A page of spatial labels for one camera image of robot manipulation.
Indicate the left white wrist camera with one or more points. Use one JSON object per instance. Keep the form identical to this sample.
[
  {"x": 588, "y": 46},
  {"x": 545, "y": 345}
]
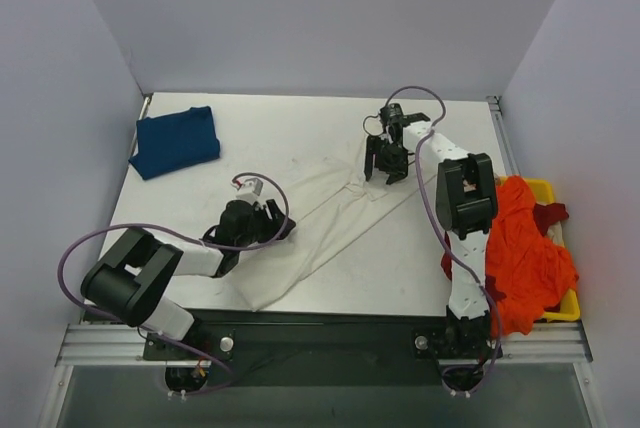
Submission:
[{"x": 248, "y": 189}]

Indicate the beige t shirt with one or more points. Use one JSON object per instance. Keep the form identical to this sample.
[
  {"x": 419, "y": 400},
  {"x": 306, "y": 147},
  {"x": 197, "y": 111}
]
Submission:
[{"x": 555, "y": 235}]

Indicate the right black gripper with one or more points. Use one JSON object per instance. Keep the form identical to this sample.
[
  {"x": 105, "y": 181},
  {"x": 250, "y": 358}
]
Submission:
[{"x": 387, "y": 149}]

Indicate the orange t shirt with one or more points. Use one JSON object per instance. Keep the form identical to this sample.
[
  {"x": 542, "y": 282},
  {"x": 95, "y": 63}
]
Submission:
[{"x": 530, "y": 258}]

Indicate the yellow plastic bin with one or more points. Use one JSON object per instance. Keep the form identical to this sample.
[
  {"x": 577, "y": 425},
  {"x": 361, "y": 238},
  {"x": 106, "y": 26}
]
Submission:
[{"x": 560, "y": 298}]

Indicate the dark red t shirt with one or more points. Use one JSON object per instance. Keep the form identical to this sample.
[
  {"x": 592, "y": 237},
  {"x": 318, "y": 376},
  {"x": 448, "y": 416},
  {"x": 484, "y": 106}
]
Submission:
[{"x": 544, "y": 215}]

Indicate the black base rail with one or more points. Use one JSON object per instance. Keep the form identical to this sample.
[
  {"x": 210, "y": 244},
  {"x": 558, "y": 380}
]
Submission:
[{"x": 277, "y": 349}]

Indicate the cream white t shirt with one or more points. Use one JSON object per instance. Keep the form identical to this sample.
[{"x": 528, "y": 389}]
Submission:
[{"x": 357, "y": 247}]

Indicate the folded blue t shirt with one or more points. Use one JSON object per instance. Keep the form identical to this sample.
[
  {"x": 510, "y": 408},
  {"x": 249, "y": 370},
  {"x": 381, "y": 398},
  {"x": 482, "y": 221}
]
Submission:
[{"x": 168, "y": 143}]

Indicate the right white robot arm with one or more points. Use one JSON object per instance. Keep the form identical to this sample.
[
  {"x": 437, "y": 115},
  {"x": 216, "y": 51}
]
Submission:
[{"x": 465, "y": 202}]

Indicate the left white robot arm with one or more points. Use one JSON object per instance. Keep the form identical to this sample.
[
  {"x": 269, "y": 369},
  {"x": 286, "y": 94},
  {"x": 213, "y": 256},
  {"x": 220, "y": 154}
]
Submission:
[{"x": 130, "y": 280}]

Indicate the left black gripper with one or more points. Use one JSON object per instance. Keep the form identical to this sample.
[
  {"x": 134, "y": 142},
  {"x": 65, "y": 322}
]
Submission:
[{"x": 270, "y": 221}]

